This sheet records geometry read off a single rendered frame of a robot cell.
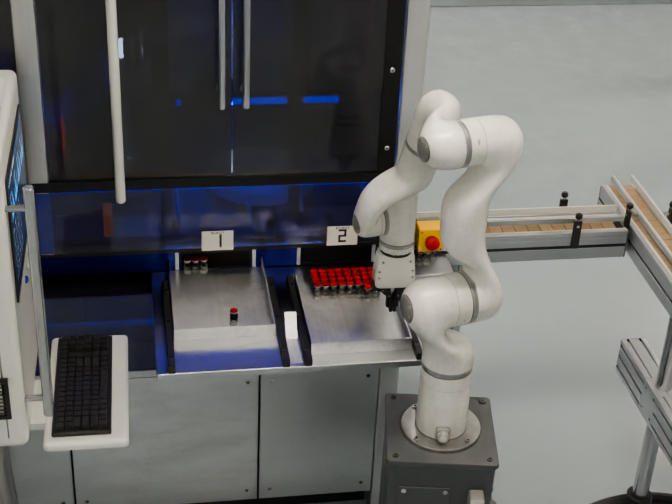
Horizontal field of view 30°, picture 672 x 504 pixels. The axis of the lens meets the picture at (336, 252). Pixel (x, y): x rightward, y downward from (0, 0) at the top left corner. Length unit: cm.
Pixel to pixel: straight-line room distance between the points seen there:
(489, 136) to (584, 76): 479
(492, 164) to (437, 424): 66
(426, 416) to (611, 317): 228
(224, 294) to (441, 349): 83
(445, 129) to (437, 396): 67
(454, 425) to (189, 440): 108
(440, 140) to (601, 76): 488
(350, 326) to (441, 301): 61
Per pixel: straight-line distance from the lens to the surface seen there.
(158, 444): 378
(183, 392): 366
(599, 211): 384
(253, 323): 330
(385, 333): 328
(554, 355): 484
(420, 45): 322
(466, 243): 268
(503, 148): 260
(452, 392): 288
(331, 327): 329
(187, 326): 329
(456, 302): 274
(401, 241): 299
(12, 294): 283
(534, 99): 696
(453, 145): 254
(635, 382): 394
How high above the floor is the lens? 273
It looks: 31 degrees down
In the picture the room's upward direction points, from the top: 3 degrees clockwise
